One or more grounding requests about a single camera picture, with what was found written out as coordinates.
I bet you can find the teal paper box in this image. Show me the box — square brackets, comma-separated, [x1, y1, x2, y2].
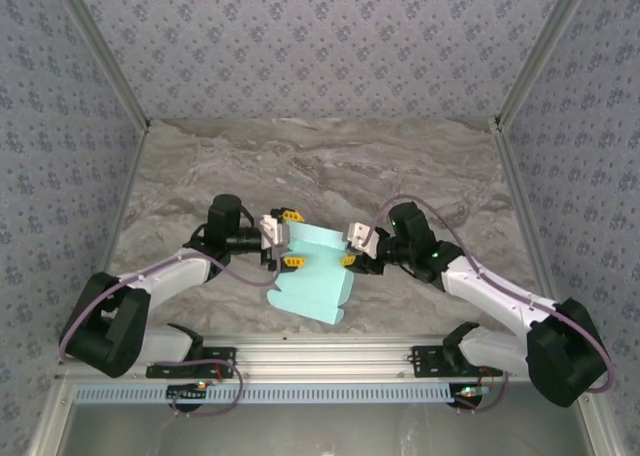
[267, 223, 357, 326]

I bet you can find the grey metal panel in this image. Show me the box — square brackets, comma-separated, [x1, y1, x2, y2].
[64, 400, 596, 456]

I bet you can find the small black adapter board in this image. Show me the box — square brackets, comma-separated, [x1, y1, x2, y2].
[452, 383, 494, 408]
[166, 381, 209, 403]

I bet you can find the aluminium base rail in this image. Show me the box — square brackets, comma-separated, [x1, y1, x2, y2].
[53, 333, 536, 383]

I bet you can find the aluminium side rail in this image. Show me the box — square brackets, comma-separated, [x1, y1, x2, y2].
[92, 120, 151, 280]
[492, 118, 559, 305]

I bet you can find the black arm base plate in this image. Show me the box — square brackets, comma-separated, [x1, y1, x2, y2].
[145, 345, 238, 379]
[410, 344, 503, 378]

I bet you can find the slotted grey cable duct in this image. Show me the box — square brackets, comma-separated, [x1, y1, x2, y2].
[73, 381, 464, 405]

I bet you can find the aluminium corner post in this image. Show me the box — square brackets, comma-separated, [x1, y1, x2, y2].
[492, 0, 599, 127]
[47, 0, 152, 131]

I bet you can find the aluminium frame leg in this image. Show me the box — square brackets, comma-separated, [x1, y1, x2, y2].
[574, 395, 626, 456]
[27, 375, 76, 456]

